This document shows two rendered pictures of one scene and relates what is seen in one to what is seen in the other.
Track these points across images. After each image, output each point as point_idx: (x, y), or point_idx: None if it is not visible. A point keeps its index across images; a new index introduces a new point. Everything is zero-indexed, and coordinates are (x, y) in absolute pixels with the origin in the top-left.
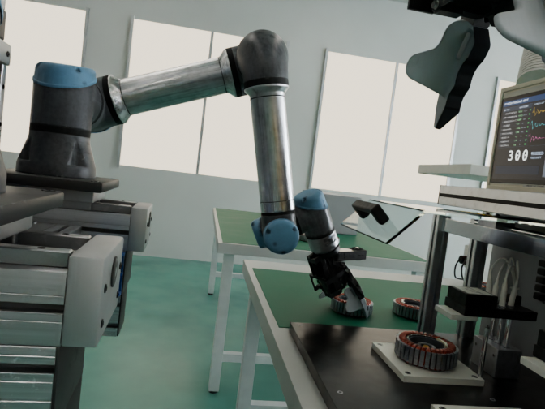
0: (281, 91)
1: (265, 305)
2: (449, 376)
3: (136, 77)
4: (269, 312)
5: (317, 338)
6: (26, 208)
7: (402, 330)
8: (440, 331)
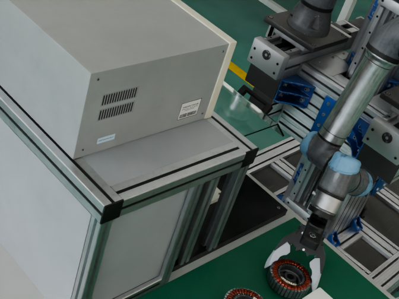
0: (366, 52)
1: (339, 253)
2: None
3: None
4: (323, 241)
5: (255, 193)
6: (281, 29)
7: (223, 239)
8: (203, 283)
